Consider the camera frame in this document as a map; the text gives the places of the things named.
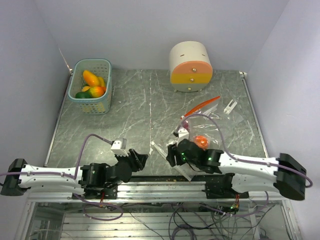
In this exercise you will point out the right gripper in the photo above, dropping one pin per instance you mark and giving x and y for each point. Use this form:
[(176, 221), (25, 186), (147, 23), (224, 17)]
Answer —
[(172, 151)]

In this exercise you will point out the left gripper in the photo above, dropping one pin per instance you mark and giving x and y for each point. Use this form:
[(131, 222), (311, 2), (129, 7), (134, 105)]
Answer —
[(137, 161)]

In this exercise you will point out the polka dot zip bag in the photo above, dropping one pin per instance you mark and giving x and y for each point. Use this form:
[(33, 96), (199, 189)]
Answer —
[(187, 171)]

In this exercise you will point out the clear red-zip bag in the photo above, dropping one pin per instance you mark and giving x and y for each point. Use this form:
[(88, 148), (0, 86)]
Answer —
[(214, 109)]

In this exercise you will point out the dark green fake avocado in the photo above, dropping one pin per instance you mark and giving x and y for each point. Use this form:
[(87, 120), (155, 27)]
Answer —
[(83, 95)]

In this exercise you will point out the yellow fake bell pepper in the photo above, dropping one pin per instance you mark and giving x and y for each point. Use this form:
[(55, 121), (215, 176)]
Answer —
[(101, 81)]

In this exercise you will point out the peach coloured fake fruit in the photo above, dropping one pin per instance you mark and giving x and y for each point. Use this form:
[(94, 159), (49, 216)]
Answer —
[(85, 88)]

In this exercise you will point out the yellow orange fake mango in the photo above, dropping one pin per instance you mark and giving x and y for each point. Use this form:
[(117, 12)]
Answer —
[(90, 78)]

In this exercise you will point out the purple fake fruit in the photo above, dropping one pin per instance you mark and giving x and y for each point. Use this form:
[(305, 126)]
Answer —
[(186, 125)]

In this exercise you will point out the orange green fake mango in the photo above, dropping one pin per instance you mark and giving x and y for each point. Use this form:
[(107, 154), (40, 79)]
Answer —
[(96, 91)]

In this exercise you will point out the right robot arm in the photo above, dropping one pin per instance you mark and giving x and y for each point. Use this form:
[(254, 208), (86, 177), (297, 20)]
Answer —
[(243, 174)]

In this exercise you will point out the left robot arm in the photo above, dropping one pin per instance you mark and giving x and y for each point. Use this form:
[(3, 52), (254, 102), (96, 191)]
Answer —
[(88, 180)]

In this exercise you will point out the small white plastic clip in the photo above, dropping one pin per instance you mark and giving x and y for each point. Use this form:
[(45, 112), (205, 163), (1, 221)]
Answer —
[(230, 106)]

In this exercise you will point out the round mini drawer cabinet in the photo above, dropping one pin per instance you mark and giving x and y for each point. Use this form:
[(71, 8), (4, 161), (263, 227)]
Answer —
[(190, 67)]

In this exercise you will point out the teal plastic basket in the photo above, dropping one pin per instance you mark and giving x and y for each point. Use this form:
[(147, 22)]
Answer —
[(100, 67)]

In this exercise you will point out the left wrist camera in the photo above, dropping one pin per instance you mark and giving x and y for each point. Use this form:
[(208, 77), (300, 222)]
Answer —
[(118, 147)]

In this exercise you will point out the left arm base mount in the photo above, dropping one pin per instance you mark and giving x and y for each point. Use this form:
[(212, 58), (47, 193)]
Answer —
[(108, 192)]

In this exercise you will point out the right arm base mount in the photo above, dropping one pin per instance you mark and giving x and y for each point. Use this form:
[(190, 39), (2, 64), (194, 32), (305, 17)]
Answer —
[(220, 186)]

